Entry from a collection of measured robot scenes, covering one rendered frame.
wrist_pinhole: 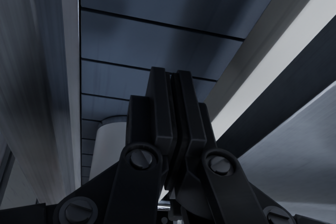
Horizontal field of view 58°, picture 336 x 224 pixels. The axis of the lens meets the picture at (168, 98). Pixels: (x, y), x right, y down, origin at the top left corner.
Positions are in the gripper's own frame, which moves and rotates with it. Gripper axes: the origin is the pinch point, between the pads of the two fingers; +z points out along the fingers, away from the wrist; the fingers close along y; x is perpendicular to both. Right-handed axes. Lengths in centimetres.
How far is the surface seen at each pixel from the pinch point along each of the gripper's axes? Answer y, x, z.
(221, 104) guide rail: 3.2, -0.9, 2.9
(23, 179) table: -16, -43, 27
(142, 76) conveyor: -0.5, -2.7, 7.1
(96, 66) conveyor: -3.3, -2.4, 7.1
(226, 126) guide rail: 4.0, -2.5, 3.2
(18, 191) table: -19, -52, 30
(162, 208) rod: 5.4, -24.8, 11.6
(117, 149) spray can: -1.3, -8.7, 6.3
